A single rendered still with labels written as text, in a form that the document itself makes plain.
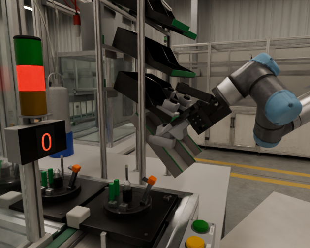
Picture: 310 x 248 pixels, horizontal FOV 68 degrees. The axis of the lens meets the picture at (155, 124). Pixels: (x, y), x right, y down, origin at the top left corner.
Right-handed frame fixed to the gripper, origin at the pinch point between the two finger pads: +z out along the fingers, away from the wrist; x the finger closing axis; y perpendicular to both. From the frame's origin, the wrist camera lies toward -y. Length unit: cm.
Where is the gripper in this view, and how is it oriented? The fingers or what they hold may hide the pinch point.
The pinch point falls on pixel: (164, 129)
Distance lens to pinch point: 72.9
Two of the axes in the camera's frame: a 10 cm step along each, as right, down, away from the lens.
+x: 3.4, -1.2, 9.3
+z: -7.5, 5.7, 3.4
